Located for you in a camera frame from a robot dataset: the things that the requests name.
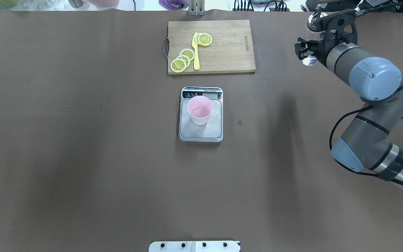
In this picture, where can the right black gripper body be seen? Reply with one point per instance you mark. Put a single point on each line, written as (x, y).
(318, 51)

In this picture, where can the glass sauce dispenser bottle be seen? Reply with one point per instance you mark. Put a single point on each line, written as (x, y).
(312, 33)

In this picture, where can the pink plastic cup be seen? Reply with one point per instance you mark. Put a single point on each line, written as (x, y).
(200, 109)

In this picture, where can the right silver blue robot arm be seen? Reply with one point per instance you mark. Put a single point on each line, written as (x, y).
(363, 148)

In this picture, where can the silver digital kitchen scale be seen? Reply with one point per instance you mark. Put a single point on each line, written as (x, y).
(212, 131)

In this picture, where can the wooden cutting board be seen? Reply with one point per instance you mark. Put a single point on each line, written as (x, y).
(231, 50)

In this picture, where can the lemon slice on knife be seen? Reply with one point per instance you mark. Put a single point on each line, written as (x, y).
(203, 39)

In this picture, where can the yellow plastic knife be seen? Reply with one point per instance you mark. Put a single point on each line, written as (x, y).
(194, 44)

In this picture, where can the upper lemon slice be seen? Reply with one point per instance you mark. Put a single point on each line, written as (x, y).
(188, 52)

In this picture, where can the middle lemon slice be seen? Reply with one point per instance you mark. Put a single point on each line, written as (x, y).
(185, 58)

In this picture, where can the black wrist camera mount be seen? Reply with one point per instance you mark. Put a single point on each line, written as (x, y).
(339, 27)

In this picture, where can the aluminium frame post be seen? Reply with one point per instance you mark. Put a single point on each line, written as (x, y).
(196, 8)

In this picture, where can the lemon slice near handle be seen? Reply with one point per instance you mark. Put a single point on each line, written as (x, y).
(178, 65)

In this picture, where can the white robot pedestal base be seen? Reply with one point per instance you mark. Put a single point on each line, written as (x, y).
(196, 246)

